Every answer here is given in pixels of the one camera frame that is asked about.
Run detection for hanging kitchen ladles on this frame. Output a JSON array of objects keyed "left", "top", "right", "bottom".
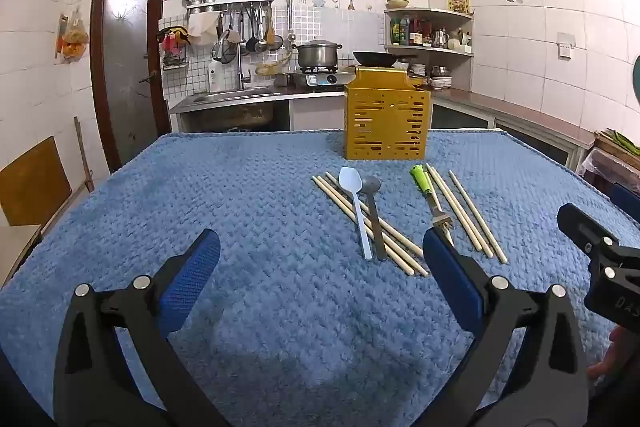
[{"left": 227, "top": 4, "right": 285, "bottom": 55}]

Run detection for steel kitchen sink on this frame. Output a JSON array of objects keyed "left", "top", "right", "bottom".
[{"left": 192, "top": 89, "right": 283, "bottom": 104}]

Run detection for row of bottles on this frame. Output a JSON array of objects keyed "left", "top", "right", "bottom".
[{"left": 390, "top": 16, "right": 473, "bottom": 48}]

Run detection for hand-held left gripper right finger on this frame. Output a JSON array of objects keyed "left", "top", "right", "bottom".
[{"left": 422, "top": 227, "right": 588, "bottom": 427}]

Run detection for steel gas stove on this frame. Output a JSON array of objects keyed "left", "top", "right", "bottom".
[{"left": 292, "top": 67, "right": 356, "bottom": 91}]

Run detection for steel cooking pot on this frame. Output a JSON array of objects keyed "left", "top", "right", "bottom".
[{"left": 291, "top": 39, "right": 344, "bottom": 70}]

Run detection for kitchen counter cabinet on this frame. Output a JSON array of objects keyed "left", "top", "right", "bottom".
[{"left": 430, "top": 88, "right": 596, "bottom": 170}]

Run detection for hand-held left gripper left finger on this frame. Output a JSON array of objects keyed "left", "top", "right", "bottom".
[{"left": 52, "top": 228, "right": 231, "bottom": 427}]

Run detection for yellow perforated utensil holder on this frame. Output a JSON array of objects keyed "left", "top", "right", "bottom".
[{"left": 343, "top": 67, "right": 432, "bottom": 161}]

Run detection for white plastic spoon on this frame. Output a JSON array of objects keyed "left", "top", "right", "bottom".
[{"left": 338, "top": 167, "right": 374, "bottom": 261}]

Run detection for box with green vegetables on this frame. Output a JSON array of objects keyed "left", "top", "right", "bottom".
[{"left": 582, "top": 129, "right": 640, "bottom": 190}]

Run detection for yellow hose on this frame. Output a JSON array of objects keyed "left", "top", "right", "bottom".
[{"left": 255, "top": 52, "right": 293, "bottom": 76}]

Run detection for chrome faucet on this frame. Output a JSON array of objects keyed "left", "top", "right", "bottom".
[{"left": 235, "top": 52, "right": 253, "bottom": 90}]

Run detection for hanging white cloth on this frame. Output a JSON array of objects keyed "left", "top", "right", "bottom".
[{"left": 187, "top": 13, "right": 221, "bottom": 46}]

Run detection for steel wall utensil rack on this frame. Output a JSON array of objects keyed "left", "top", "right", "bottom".
[{"left": 186, "top": 0, "right": 275, "bottom": 15}]

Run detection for white corner shelf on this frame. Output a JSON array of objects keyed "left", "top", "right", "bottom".
[{"left": 384, "top": 8, "right": 475, "bottom": 90}]

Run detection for person's right hand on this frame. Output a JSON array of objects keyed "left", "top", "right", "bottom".
[{"left": 587, "top": 326, "right": 640, "bottom": 380}]

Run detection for metal spoon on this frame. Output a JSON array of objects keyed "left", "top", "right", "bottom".
[{"left": 361, "top": 175, "right": 388, "bottom": 262}]

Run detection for hanging plastic bag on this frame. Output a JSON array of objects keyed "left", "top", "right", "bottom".
[{"left": 56, "top": 9, "right": 90, "bottom": 65}]

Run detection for wooden chopstick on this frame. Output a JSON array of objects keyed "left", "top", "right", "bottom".
[
  {"left": 326, "top": 172, "right": 425, "bottom": 255},
  {"left": 312, "top": 176, "right": 416, "bottom": 277},
  {"left": 426, "top": 164, "right": 482, "bottom": 254},
  {"left": 318, "top": 175, "right": 430, "bottom": 277},
  {"left": 448, "top": 170, "right": 508, "bottom": 264},
  {"left": 432, "top": 169, "right": 495, "bottom": 258}
]

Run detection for wooden stick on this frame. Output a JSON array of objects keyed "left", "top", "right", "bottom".
[{"left": 74, "top": 117, "right": 96, "bottom": 192}]

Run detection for yellow and red gloves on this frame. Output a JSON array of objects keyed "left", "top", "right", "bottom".
[{"left": 157, "top": 26, "right": 191, "bottom": 55}]

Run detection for green-handled metal fork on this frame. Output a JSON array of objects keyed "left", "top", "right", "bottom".
[{"left": 410, "top": 164, "right": 456, "bottom": 248}]

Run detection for blue knitted blanket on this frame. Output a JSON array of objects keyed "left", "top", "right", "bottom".
[{"left": 0, "top": 129, "right": 640, "bottom": 427}]

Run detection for stack of dishes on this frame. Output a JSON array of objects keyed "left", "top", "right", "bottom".
[{"left": 407, "top": 63, "right": 453, "bottom": 90}]

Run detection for brown frosted glass door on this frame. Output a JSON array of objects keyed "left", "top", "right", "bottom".
[{"left": 90, "top": 0, "right": 173, "bottom": 172}]

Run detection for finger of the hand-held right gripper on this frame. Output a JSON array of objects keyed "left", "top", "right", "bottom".
[
  {"left": 610, "top": 183, "right": 640, "bottom": 224},
  {"left": 556, "top": 203, "right": 640, "bottom": 280}
]

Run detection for black wok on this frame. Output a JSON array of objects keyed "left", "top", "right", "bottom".
[{"left": 352, "top": 51, "right": 418, "bottom": 68}]

